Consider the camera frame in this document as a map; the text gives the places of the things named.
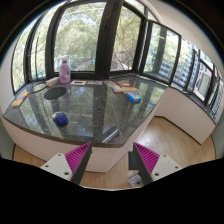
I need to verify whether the blue and white computer mouse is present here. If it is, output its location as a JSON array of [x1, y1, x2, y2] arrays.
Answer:
[[52, 112, 70, 127]]

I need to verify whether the round black mouse pad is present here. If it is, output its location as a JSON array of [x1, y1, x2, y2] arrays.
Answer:
[[43, 86, 67, 101]]

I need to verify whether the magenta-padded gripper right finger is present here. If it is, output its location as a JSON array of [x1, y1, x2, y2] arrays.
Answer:
[[132, 142, 183, 186]]

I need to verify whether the beige book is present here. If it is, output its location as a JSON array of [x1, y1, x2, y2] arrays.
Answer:
[[121, 86, 140, 95]]

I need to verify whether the striped flat book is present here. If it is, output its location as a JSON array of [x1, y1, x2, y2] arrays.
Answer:
[[106, 81, 124, 94]]

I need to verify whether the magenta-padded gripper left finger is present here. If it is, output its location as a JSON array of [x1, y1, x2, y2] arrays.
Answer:
[[39, 142, 93, 186]]

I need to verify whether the pale flat leaflet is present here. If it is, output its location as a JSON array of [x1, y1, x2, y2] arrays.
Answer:
[[87, 80, 104, 86]]

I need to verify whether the purple detergent bottle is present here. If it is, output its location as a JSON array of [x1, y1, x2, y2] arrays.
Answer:
[[58, 58, 72, 85]]

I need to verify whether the red book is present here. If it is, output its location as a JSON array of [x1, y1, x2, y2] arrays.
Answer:
[[116, 80, 135, 89]]

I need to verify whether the white framed card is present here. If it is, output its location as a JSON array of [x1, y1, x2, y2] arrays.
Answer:
[[69, 79, 89, 87]]

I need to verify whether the blue box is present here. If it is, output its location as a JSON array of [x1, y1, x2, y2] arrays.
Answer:
[[126, 92, 143, 104]]

